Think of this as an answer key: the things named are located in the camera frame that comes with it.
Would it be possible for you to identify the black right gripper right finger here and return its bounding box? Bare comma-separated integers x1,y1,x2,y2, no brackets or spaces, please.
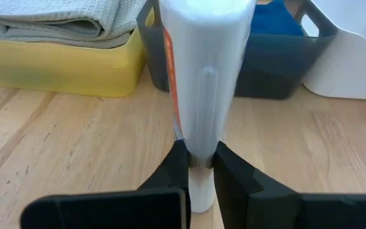
213,141,366,229

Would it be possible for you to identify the white tube with label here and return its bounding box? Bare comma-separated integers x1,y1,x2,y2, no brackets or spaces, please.
159,0,257,213

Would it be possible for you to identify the grey plastic bin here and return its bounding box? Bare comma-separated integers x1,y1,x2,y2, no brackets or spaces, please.
137,0,339,100

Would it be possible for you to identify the yellow plastic bin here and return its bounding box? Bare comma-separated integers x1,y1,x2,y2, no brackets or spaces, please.
0,6,155,98

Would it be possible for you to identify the blue wavy sponge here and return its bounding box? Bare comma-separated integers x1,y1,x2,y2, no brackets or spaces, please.
252,0,304,36

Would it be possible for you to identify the white cutting board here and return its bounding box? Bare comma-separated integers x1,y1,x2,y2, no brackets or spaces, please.
302,0,366,102

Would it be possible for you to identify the grey waffle towel with tag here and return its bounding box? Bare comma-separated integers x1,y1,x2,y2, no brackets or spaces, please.
0,0,147,49

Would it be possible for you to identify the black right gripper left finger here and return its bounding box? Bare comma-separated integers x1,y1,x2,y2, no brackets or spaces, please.
20,139,192,229

